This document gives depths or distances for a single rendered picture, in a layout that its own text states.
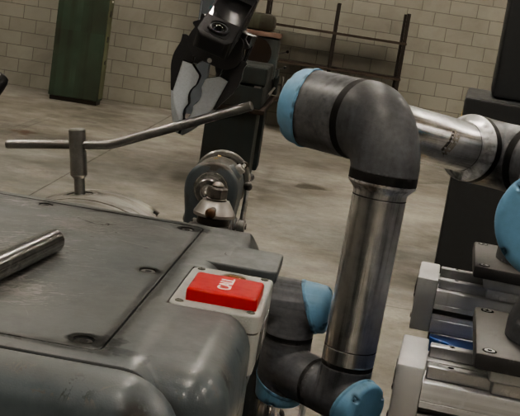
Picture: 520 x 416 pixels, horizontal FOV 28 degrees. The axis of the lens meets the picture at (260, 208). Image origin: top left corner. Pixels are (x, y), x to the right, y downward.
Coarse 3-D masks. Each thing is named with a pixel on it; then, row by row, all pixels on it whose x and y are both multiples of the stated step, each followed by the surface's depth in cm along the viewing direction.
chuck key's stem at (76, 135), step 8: (72, 128) 134; (80, 128) 134; (72, 136) 133; (80, 136) 133; (72, 144) 133; (80, 144) 133; (72, 152) 133; (80, 152) 133; (72, 160) 134; (80, 160) 134; (72, 168) 134; (80, 168) 134; (72, 176) 134; (80, 176) 134; (80, 184) 134; (80, 192) 135
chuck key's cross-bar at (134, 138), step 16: (224, 112) 129; (240, 112) 128; (160, 128) 131; (176, 128) 130; (16, 144) 135; (32, 144) 135; (48, 144) 134; (64, 144) 134; (96, 144) 133; (112, 144) 133
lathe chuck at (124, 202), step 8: (64, 192) 138; (72, 192) 137; (88, 192) 137; (96, 192) 136; (104, 192) 137; (112, 192) 138; (88, 200) 131; (96, 200) 131; (104, 200) 132; (112, 200) 134; (120, 200) 135; (128, 200) 136; (136, 200) 138; (120, 208) 131; (128, 208) 132; (136, 208) 134; (144, 208) 136; (152, 208) 138
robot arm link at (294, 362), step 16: (272, 336) 154; (272, 352) 155; (288, 352) 154; (304, 352) 154; (272, 368) 154; (288, 368) 152; (304, 368) 151; (256, 384) 158; (272, 384) 155; (288, 384) 152; (272, 400) 155; (288, 400) 155
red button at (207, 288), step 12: (204, 276) 90; (216, 276) 90; (192, 288) 86; (204, 288) 86; (216, 288) 86; (228, 288) 87; (240, 288) 88; (252, 288) 88; (192, 300) 86; (204, 300) 86; (216, 300) 85; (228, 300) 85; (240, 300) 85; (252, 300) 85
